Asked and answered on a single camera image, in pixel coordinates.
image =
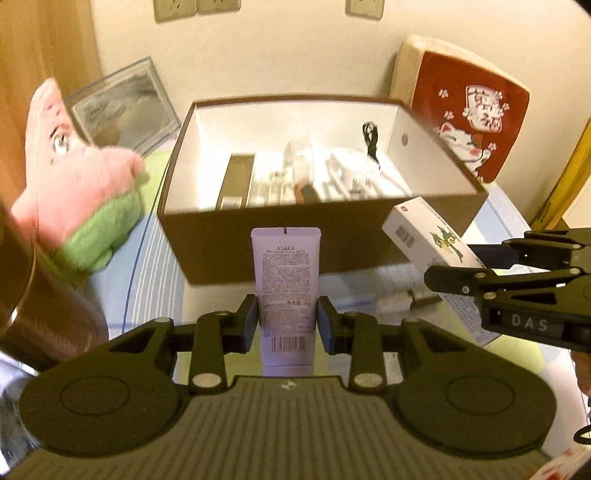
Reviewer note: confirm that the yellow board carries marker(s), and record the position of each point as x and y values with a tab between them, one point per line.
570	184

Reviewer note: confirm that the red white printed object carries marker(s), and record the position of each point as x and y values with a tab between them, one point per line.
565	466

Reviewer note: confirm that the white carton with green print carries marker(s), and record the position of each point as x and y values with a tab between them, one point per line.
420	230

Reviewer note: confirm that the small white box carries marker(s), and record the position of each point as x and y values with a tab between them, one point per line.
353	170

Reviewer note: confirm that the white and gold carton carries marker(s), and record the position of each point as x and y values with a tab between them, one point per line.
235	180

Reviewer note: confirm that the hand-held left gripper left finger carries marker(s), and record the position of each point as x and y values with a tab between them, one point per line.
250	323

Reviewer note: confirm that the beige wall socket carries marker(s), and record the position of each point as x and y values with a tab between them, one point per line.
173	9
218	5

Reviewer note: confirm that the pink starfish plush toy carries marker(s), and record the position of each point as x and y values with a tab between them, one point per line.
78	184

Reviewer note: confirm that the brown metal canister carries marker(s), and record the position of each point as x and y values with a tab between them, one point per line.
41	304

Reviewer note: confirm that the glass picture frame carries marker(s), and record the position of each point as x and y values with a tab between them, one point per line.
124	110

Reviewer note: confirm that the brown cardboard box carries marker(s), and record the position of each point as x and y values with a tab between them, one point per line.
351	240

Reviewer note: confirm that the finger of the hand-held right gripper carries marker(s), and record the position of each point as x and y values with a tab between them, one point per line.
461	279
545	247

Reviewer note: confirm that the red cat cushion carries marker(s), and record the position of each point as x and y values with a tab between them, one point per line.
471	110

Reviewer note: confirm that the clear plastic tube case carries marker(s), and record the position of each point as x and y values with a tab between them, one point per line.
300	161

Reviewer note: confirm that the beige wall switch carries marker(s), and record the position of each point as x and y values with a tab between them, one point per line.
364	8

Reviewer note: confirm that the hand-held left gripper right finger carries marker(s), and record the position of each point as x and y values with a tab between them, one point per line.
325	325

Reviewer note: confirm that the wooden cabinet panel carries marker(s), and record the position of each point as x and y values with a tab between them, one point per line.
41	46

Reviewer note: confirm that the purple cream tube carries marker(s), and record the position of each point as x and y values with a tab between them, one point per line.
286	277

